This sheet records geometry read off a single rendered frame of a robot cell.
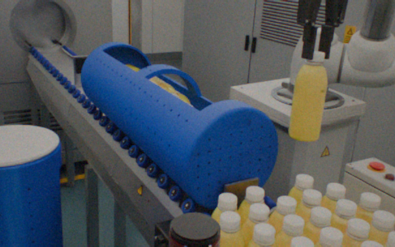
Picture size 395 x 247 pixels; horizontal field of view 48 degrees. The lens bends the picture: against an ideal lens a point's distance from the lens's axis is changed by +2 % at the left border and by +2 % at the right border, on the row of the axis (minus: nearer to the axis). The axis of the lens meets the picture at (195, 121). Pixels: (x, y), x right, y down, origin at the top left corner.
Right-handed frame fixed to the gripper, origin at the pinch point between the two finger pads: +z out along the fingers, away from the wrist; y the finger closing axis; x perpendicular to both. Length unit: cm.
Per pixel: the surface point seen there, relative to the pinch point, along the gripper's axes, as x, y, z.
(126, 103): -50, 26, 25
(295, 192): 2.9, 3.2, 34.1
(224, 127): -11.3, 14.8, 21.4
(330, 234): 22.3, 11.4, 32.1
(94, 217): -115, 20, 99
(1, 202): -44, 63, 47
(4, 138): -60, 60, 35
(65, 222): -173, 22, 132
